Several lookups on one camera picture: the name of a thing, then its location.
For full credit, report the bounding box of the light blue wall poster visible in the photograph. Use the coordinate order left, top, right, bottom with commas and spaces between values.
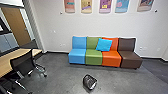
114, 0, 130, 14

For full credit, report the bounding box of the wooden door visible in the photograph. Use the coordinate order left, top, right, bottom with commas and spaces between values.
1, 7, 32, 48

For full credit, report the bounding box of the orange sofa seat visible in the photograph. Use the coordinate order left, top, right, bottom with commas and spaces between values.
101, 37, 123, 68

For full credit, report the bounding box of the blue sofa seat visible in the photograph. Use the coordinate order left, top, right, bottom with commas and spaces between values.
68, 35, 88, 65

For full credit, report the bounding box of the white wall outlet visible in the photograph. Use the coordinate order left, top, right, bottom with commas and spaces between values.
138, 46, 147, 51
59, 42, 67, 47

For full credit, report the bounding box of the blue square cushion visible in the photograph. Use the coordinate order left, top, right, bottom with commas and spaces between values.
95, 37, 113, 53

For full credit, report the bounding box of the grey and orange wall poster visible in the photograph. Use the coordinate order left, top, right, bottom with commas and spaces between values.
137, 0, 155, 13

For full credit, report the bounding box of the pink and teal wall poster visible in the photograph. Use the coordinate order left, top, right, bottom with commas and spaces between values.
64, 0, 76, 14

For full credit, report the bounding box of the black office chair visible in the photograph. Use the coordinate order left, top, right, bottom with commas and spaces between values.
8, 49, 48, 92

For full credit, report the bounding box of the wooden desk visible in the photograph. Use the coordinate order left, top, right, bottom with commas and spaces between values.
0, 48, 43, 79

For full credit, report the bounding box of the green sofa seat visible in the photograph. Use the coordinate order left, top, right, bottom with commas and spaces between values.
85, 36, 104, 66

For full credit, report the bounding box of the brown sofa seat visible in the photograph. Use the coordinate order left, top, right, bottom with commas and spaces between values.
117, 37, 144, 70

